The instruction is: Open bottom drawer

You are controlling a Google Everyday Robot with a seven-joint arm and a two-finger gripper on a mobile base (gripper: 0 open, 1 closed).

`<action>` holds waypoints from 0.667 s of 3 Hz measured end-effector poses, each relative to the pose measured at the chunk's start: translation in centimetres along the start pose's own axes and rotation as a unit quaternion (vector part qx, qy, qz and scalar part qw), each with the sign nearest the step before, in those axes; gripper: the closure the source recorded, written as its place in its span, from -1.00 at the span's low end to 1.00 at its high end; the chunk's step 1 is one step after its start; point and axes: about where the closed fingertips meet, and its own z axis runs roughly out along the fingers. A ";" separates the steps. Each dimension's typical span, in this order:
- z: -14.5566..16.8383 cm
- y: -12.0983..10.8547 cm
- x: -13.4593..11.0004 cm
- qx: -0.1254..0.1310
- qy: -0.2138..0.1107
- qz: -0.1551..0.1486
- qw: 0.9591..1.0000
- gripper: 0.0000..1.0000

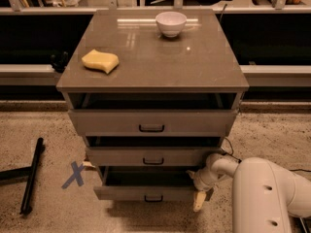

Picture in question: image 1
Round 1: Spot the grey drawer cabinet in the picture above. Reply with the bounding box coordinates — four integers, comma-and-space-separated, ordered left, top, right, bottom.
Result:
55, 9, 250, 192

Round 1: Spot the black cable on floor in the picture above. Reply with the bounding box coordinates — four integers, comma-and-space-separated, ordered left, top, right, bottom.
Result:
219, 137, 311, 174

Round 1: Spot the black stand right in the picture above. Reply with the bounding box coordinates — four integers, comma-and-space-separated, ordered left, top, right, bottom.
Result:
298, 217, 311, 233

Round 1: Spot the white bowl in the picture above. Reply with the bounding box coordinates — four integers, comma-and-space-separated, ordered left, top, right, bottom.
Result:
155, 12, 187, 38

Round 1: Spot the yellow sponge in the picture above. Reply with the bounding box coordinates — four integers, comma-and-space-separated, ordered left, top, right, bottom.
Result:
82, 50, 120, 74

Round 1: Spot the grey drawer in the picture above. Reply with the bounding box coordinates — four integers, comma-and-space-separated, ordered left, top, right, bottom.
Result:
69, 110, 237, 137
93, 166, 199, 203
86, 147, 223, 166

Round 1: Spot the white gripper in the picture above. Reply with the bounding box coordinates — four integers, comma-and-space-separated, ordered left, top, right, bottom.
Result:
186, 167, 219, 212

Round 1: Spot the grey middle drawer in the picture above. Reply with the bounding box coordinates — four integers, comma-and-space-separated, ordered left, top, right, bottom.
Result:
86, 147, 223, 166

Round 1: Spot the grey top drawer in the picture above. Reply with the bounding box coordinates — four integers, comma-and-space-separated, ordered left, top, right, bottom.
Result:
69, 110, 237, 137

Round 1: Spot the grey bottom drawer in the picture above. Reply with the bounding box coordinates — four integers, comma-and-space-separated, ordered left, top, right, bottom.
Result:
93, 166, 199, 203

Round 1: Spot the black clamp object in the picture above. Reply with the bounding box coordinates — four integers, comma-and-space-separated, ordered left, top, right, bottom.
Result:
51, 51, 69, 73

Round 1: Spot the blue tape cross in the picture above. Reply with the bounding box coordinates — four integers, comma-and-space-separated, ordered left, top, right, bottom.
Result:
61, 161, 85, 189

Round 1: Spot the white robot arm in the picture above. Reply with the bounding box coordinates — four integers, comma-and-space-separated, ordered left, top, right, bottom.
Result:
188, 153, 311, 233

